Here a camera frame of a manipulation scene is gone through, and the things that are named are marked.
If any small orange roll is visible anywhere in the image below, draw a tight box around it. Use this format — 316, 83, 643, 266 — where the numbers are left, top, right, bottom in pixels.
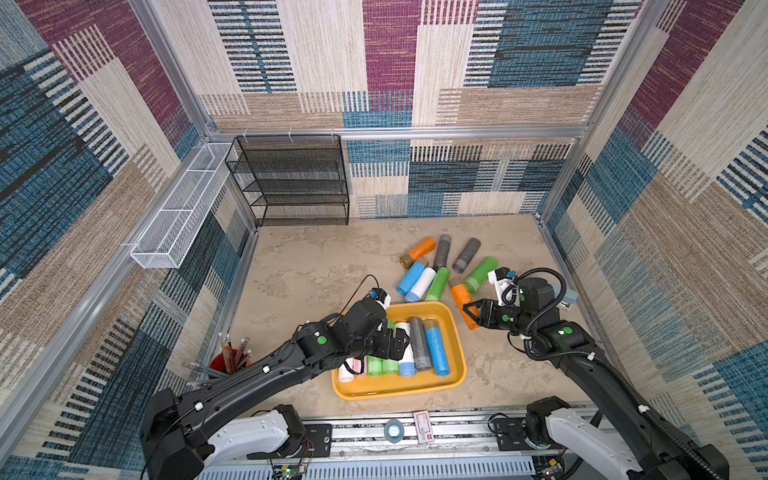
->
448, 277, 480, 331

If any short green trash bag roll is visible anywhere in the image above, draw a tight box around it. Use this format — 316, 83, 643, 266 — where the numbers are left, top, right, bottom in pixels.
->
382, 320, 399, 375

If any white blue trash bag roll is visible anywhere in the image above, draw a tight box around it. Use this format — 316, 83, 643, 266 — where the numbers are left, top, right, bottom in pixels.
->
337, 358, 355, 383

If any white labelled trash bag roll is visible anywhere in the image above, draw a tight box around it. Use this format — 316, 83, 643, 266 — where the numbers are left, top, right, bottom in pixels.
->
395, 322, 417, 378

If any dark grey trash bag roll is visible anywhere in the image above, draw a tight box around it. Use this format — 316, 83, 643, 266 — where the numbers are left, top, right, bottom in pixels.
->
408, 317, 433, 372

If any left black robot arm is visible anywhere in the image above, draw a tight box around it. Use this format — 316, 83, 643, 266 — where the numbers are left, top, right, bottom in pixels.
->
141, 289, 410, 479

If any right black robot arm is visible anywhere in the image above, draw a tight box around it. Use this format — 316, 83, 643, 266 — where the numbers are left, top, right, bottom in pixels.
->
461, 267, 729, 479

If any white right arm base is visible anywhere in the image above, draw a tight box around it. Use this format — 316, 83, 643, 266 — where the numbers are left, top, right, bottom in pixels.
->
487, 397, 641, 479

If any green roll beside white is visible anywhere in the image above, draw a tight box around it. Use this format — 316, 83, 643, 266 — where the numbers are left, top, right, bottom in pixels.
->
424, 267, 450, 301

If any yellow plastic storage tray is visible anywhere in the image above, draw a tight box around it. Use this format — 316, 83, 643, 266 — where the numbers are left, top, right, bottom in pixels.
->
331, 302, 467, 401

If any grey trash bag roll right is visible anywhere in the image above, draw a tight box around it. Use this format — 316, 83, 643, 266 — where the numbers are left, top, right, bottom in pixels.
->
452, 237, 482, 274

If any white blue-end trash bag roll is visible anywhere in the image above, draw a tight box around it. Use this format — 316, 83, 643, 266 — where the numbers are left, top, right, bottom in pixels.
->
405, 267, 436, 303

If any light blue trash bag roll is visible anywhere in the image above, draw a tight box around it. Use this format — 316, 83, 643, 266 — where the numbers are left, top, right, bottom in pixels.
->
396, 259, 426, 296

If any orange trash bag roll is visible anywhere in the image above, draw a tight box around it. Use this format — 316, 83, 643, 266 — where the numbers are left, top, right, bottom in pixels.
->
399, 237, 436, 269

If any light blue stapler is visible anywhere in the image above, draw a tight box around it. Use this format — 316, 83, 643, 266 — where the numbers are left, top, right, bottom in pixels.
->
560, 289, 579, 308

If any white red label card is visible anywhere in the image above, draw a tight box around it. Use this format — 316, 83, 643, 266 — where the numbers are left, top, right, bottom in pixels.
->
413, 410, 435, 444

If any red pen cup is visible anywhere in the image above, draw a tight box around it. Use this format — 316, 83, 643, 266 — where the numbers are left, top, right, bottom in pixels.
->
182, 332, 251, 386

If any black mesh shelf rack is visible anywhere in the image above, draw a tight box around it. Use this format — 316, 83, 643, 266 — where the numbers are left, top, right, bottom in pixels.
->
226, 134, 350, 227

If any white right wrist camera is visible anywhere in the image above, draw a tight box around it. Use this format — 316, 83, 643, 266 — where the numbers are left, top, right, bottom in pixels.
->
488, 267, 517, 305

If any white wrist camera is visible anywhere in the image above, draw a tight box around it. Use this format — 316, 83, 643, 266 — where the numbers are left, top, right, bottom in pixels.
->
369, 288, 391, 310
488, 267, 517, 305

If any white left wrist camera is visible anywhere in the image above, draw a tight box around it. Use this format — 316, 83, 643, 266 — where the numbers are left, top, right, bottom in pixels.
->
369, 288, 391, 310

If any tape roll on rail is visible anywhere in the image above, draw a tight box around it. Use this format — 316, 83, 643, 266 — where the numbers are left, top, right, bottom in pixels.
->
384, 419, 405, 444

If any white wire mesh basket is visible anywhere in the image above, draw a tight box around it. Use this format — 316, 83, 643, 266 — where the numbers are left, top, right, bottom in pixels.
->
130, 143, 230, 269

